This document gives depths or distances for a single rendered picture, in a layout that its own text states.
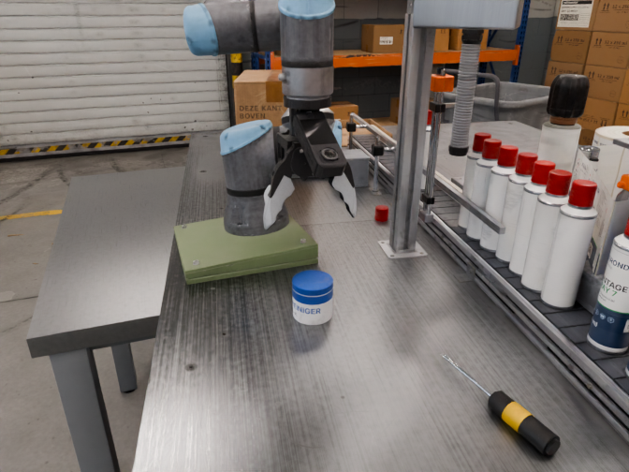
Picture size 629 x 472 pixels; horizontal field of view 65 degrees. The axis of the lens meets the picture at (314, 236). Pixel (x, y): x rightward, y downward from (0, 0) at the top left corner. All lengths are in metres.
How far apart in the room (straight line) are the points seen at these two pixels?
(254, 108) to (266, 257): 0.66
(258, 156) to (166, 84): 4.24
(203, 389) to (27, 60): 4.73
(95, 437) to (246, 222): 0.51
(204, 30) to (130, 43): 4.41
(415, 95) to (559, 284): 0.43
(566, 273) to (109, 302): 0.78
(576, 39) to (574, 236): 4.11
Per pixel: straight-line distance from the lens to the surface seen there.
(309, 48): 0.72
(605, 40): 4.74
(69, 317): 0.97
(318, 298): 0.82
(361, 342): 0.82
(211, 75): 5.31
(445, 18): 0.93
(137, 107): 5.30
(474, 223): 1.07
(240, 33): 0.82
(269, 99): 1.54
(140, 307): 0.95
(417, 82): 1.01
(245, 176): 1.08
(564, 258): 0.85
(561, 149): 1.32
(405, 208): 1.06
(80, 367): 1.00
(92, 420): 1.08
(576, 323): 0.87
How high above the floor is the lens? 1.32
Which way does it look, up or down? 25 degrees down
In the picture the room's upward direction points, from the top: straight up
